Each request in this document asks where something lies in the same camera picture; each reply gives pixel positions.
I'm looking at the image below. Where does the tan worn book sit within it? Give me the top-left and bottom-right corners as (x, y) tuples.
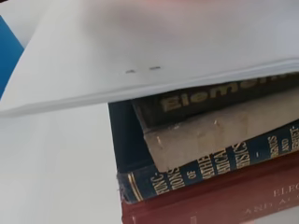
(142, 88), (299, 173)

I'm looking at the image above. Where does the dark green book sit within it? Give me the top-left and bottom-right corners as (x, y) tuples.
(130, 72), (299, 131)

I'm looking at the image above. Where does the red book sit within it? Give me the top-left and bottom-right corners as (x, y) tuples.
(121, 151), (299, 224)

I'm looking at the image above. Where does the blue round tub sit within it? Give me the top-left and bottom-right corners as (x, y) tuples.
(0, 15), (25, 100)

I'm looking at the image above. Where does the blue book with gold print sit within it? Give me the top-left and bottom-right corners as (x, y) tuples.
(107, 100), (299, 205)

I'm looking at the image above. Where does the white flat box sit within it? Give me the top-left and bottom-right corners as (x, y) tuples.
(0, 0), (299, 119)

